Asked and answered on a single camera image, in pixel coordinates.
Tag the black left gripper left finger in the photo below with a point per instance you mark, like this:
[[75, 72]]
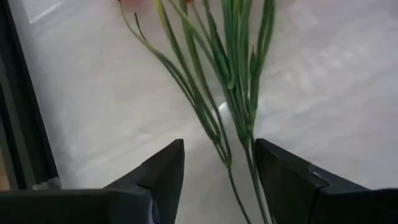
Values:
[[164, 174]]

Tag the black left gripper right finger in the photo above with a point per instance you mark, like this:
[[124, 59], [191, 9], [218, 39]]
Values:
[[286, 180]]

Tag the red flower bunch thin stems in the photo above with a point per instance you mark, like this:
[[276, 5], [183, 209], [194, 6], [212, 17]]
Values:
[[239, 77]]

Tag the black aluminium table frame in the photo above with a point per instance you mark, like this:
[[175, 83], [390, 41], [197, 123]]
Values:
[[21, 124]]

